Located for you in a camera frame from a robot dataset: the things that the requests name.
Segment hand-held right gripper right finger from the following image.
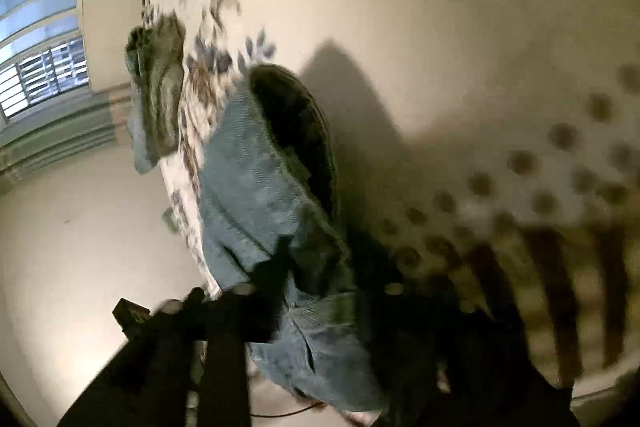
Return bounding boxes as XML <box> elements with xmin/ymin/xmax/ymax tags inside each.
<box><xmin>350</xmin><ymin>252</ymin><xmax>581</xmax><ymax>427</ymax></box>

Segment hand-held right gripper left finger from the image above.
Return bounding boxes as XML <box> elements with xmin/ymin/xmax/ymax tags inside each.
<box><xmin>59</xmin><ymin>234</ymin><xmax>293</xmax><ymax>427</ymax></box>

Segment blue denim pants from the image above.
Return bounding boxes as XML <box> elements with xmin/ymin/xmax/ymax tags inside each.
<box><xmin>198</xmin><ymin>63</ymin><xmax>392</xmax><ymax>413</ymax></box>

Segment dotted striped blanket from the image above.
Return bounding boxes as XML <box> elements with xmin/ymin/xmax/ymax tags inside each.
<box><xmin>377</xmin><ymin>63</ymin><xmax>640</xmax><ymax>390</ymax></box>

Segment folded grey blue cloth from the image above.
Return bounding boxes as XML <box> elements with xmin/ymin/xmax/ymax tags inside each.
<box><xmin>124</xmin><ymin>13</ymin><xmax>187</xmax><ymax>174</ymax></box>

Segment window with metal grille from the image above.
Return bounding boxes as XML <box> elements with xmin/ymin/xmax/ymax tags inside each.
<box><xmin>0</xmin><ymin>0</ymin><xmax>92</xmax><ymax>120</ymax></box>

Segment thin dark cable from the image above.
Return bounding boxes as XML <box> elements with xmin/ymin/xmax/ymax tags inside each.
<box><xmin>249</xmin><ymin>399</ymin><xmax>328</xmax><ymax>419</ymax></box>

